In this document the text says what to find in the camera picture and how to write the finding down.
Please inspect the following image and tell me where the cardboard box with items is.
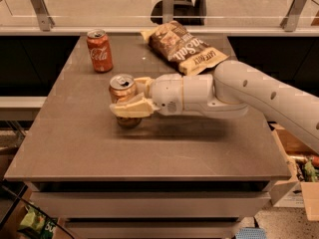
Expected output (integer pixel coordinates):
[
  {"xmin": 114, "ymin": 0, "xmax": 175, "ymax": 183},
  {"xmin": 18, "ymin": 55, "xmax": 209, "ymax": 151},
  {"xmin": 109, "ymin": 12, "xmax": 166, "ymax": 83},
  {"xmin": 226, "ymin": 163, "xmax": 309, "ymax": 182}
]
[{"xmin": 271, "ymin": 123, "xmax": 319, "ymax": 221}]

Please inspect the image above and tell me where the green snack bag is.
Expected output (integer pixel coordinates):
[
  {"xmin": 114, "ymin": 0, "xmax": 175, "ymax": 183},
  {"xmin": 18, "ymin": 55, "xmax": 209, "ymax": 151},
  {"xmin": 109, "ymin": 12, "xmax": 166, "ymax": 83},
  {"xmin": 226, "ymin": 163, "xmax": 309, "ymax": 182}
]
[{"xmin": 18, "ymin": 206, "xmax": 57, "ymax": 239}]

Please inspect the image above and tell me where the middle metal railing bracket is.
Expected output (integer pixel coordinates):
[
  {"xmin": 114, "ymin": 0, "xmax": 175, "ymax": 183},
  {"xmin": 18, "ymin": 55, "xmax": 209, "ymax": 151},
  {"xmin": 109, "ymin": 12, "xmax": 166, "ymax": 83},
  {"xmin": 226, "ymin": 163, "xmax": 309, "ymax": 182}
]
[{"xmin": 162, "ymin": 0, "xmax": 174, "ymax": 23}]

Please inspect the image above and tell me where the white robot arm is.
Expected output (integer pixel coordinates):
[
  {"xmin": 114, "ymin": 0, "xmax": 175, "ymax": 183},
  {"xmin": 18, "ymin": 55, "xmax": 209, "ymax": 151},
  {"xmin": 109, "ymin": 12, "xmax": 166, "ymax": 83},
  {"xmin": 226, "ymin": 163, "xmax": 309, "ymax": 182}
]
[{"xmin": 110, "ymin": 60, "xmax": 319, "ymax": 152}]

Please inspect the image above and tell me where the grey drawer cabinet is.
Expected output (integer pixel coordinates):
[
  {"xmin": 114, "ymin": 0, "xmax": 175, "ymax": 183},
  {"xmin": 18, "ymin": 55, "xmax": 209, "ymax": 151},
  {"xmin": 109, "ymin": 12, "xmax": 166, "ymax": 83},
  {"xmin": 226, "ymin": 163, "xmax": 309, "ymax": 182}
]
[{"xmin": 31, "ymin": 191, "xmax": 270, "ymax": 239}]

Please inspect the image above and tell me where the red Coca-Cola can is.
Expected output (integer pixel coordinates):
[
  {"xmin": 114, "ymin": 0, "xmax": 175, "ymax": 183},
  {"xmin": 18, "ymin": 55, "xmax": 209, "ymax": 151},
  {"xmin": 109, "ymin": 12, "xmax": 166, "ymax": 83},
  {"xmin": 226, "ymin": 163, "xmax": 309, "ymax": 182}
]
[{"xmin": 87, "ymin": 29, "xmax": 113, "ymax": 73}]

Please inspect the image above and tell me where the black office chair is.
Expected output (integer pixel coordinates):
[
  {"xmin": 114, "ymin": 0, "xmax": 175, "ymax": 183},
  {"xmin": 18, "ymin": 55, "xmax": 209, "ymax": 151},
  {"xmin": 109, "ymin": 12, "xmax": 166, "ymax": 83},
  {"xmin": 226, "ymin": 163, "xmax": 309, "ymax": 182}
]
[{"xmin": 150, "ymin": 0, "xmax": 211, "ymax": 27}]

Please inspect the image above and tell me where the left metal railing bracket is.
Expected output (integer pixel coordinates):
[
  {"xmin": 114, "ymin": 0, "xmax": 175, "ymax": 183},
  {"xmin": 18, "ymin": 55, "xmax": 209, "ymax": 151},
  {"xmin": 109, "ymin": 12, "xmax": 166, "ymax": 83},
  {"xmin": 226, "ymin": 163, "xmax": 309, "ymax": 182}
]
[{"xmin": 30, "ymin": 0, "xmax": 55, "ymax": 32}]

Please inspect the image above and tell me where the brown chip bag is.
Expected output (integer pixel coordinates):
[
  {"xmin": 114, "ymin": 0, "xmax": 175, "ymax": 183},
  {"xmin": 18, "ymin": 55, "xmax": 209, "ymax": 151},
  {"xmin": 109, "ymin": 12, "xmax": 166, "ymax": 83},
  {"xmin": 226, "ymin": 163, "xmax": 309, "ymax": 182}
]
[{"xmin": 141, "ymin": 21, "xmax": 228, "ymax": 76}]

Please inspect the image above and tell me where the right metal railing bracket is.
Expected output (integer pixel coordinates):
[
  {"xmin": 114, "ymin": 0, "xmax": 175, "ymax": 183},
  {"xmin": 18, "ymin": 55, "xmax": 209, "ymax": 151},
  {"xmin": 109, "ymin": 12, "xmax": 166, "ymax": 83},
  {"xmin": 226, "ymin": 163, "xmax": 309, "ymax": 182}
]
[{"xmin": 280, "ymin": 0, "xmax": 307, "ymax": 32}]

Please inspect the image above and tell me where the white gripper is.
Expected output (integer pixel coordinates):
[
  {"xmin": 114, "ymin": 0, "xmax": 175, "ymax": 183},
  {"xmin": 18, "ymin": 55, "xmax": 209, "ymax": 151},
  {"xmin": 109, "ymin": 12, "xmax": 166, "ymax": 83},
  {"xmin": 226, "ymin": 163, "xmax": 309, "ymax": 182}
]
[{"xmin": 110, "ymin": 74, "xmax": 182, "ymax": 118}]

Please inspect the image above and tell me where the metal railing bracket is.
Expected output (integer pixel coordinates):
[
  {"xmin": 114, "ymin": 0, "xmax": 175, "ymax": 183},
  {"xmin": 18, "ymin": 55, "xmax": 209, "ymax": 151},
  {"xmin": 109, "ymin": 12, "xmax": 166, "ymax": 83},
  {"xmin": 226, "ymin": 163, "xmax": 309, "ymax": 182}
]
[
  {"xmin": 280, "ymin": 0, "xmax": 307, "ymax": 32},
  {"xmin": 30, "ymin": 0, "xmax": 55, "ymax": 32},
  {"xmin": 162, "ymin": 0, "xmax": 174, "ymax": 23}
]

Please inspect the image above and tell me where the orange LaCroix can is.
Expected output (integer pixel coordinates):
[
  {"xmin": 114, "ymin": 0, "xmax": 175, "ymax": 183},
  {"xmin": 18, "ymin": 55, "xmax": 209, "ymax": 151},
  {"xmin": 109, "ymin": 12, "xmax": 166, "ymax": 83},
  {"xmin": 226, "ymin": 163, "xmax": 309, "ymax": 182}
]
[{"xmin": 109, "ymin": 74, "xmax": 142, "ymax": 128}]

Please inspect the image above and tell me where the blue mesh object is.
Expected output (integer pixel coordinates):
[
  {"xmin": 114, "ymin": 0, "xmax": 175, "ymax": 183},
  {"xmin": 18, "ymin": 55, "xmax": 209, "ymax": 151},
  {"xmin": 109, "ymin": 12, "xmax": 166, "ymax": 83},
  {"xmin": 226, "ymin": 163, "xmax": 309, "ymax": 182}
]
[{"xmin": 235, "ymin": 227, "xmax": 267, "ymax": 239}]

